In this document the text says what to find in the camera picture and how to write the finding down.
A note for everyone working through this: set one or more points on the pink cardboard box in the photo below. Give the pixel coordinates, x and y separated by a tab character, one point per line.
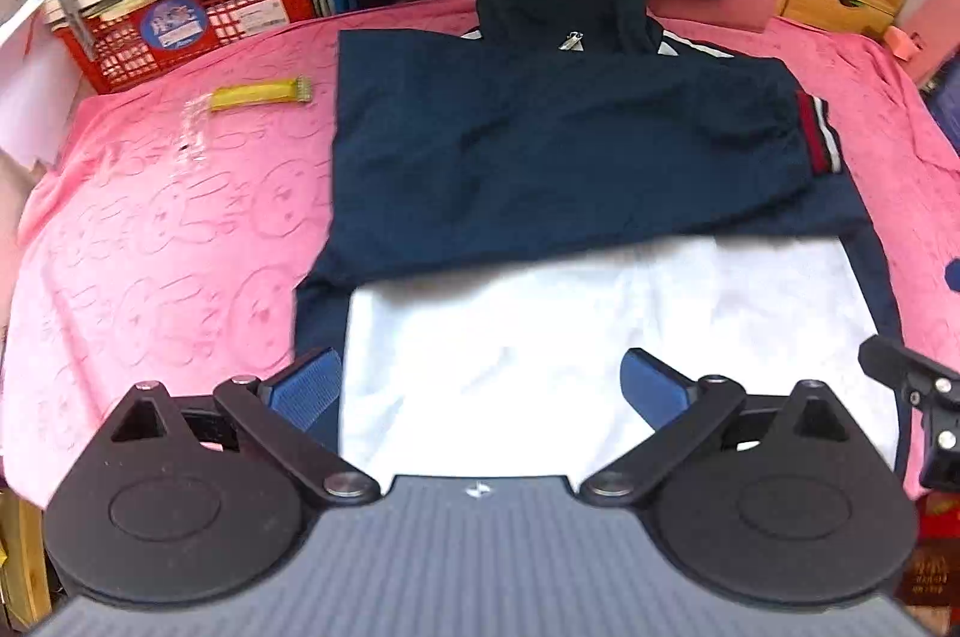
937	30

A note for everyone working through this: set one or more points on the yellow snack packet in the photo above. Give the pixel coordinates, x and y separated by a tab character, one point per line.
255	95

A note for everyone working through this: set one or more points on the red printed box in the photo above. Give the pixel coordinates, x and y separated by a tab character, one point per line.
934	569

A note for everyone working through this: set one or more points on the small pink clip-on device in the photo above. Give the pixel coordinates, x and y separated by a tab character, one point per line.
904	45

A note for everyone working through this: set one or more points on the clear plastic wrapper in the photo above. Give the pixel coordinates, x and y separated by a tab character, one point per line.
191	131

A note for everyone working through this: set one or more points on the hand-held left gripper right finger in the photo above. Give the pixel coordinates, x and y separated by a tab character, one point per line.
652	382

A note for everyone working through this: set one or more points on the pink rabbit-print towel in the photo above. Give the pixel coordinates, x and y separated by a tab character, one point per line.
187	232

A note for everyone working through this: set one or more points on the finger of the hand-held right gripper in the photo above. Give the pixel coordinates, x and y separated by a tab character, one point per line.
934	382
954	274

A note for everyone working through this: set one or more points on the red plastic crate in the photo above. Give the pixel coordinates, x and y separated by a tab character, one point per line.
240	11

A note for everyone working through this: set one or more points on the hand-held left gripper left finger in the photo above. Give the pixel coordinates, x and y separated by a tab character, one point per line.
307	386

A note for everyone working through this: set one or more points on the navy and white jacket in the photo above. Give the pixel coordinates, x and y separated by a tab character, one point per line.
562	157

